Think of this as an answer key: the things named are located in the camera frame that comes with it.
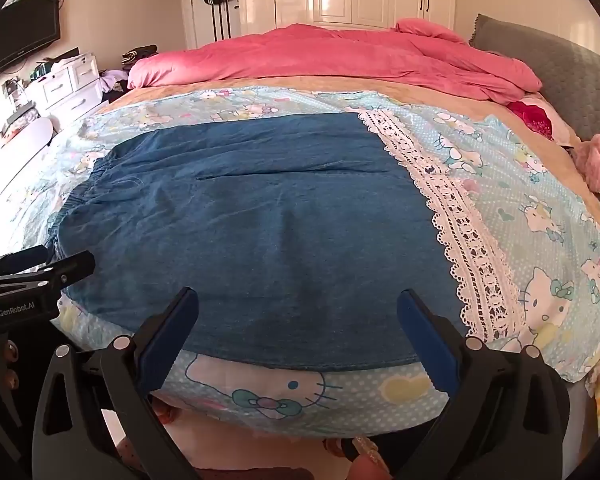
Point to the lilac cloth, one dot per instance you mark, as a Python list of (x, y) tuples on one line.
[(112, 80)]

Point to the red pillow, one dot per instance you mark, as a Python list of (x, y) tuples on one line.
[(532, 117)]

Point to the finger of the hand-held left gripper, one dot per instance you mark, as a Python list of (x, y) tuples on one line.
[(15, 262), (70, 267)]

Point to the white door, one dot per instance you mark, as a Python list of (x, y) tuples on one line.
[(195, 15)]

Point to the white drawer chest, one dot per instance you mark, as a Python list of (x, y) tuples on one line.
[(65, 82)]

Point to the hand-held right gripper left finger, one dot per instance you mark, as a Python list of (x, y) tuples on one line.
[(170, 340)]

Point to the grey quilted headboard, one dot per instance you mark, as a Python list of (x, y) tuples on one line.
[(555, 65)]

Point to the cartoon printed light blue blanket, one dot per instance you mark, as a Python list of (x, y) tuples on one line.
[(530, 220)]

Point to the person's right hand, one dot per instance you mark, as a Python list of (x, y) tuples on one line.
[(375, 470)]

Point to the brown dotted cloth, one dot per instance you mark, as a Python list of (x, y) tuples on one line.
[(130, 462)]

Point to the dark clothes pile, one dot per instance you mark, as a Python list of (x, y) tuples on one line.
[(140, 54)]

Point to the blue denim pants lace hem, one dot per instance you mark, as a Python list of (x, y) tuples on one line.
[(260, 220)]

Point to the pink duvet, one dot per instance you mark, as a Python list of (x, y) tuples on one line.
[(305, 55)]

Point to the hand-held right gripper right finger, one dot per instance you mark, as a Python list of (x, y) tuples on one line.
[(430, 345)]

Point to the white curved board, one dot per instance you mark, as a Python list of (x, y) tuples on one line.
[(20, 160)]

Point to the black wall television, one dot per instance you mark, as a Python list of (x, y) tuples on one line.
[(20, 35)]

